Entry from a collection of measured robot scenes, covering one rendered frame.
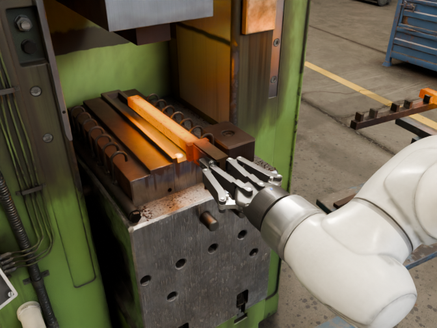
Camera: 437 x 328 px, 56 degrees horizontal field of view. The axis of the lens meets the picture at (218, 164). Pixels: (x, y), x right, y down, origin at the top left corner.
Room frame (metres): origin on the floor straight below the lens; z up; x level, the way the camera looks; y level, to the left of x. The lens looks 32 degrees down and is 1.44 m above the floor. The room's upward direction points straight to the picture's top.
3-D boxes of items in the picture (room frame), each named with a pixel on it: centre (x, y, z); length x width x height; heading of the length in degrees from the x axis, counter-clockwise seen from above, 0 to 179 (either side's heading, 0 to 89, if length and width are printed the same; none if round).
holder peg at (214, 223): (0.68, 0.02, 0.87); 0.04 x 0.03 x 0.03; 34
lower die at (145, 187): (0.90, 0.21, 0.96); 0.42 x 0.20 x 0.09; 34
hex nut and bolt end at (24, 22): (0.74, 0.34, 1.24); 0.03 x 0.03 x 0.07; 34
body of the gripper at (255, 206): (0.53, -0.07, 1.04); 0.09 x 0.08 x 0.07; 34
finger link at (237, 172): (0.59, -0.05, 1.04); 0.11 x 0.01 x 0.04; 29
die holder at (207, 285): (0.94, 0.17, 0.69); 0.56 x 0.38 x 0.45; 34
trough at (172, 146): (0.91, 0.19, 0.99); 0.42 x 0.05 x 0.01; 34
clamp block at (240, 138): (0.87, -0.02, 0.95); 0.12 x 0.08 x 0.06; 34
